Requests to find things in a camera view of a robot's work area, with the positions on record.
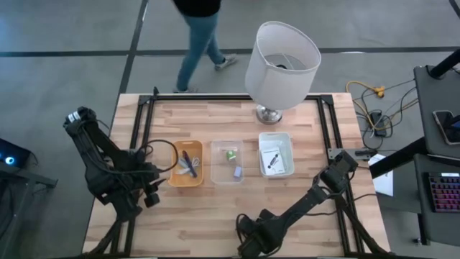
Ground white cable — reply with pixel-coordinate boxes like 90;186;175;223
176;155;201;176

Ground black aluminium extrusion frame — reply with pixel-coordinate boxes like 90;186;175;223
86;86;392;257

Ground grey metal bracket plate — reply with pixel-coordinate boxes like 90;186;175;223
327;147;379;161

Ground orange plastic bin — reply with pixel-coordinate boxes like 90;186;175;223
167;140;205;188

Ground yellow cable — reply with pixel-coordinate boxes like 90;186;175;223
345;80;420;131

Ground black device with blue light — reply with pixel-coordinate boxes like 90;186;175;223
0;137;33;168

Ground smartphone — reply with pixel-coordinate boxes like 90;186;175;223
432;110;460;146

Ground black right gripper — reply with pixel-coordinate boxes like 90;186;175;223
236;218;278;259

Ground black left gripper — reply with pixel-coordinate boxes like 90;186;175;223
132;163;168;196

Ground backlit keyboard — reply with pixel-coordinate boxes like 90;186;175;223
427;172;460;214

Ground black power adapter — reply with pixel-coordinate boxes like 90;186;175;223
369;111;388;137

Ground table lamp with white shade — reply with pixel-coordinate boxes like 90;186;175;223
244;20;323;126

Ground white paper sheet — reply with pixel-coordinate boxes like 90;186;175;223
367;153;395;197

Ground purple braided cable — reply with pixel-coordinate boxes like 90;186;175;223
182;150;195;170

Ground black diagonal desk leg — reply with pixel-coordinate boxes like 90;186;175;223
369;136;428;180

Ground clear plastic bin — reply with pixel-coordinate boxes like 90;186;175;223
210;140;245;186

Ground person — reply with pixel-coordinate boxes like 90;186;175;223
171;0;239;94

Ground black looped wrist camera cable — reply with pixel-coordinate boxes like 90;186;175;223
138;139;180;174

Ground white packet with black part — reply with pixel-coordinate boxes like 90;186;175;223
259;146;287;177

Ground white plastic bin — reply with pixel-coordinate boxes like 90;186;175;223
258;131;295;179

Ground grey desk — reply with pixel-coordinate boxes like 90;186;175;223
413;64;460;161

